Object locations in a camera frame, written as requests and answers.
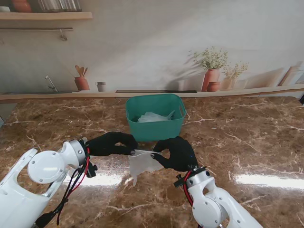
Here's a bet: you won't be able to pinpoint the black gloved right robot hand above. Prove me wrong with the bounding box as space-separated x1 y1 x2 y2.
153 136 199 172

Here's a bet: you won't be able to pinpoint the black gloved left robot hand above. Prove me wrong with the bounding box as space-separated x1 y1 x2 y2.
85 132 139 157

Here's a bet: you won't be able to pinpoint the teal plastic basket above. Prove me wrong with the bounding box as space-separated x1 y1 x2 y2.
125 94 187 143

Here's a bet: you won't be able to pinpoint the wooden counter ledge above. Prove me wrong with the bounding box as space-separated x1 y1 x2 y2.
0 84 304 101

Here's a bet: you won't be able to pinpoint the terracotta utensil pot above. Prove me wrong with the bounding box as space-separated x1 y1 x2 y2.
74 65 91 91

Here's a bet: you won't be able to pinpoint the leaning wooden cutting boards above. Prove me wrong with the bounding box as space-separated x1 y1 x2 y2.
277 66 304 86

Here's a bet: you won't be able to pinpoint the red-brown pot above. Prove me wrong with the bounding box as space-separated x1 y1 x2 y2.
11 0 33 13

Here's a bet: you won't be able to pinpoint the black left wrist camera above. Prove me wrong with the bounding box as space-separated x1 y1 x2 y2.
85 161 98 179

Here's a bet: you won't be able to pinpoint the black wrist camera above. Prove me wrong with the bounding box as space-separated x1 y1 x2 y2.
85 161 98 179
174 174 188 190

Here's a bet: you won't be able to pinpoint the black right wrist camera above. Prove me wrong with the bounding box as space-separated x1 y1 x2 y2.
174 174 188 190

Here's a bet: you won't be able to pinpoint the red black right arm cable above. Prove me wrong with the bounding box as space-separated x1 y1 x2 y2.
182 171 195 209

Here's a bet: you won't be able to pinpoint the red black arm cable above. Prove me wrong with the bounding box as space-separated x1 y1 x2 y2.
182 171 195 209
35 147 92 226

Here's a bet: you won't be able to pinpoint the red black left arm cable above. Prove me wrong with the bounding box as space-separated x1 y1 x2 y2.
35 147 92 226

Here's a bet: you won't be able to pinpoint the metal wall rail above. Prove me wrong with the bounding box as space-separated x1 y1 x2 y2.
0 27 73 41

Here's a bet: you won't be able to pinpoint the wooden wall shelf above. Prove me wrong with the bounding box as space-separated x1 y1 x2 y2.
0 11 93 21

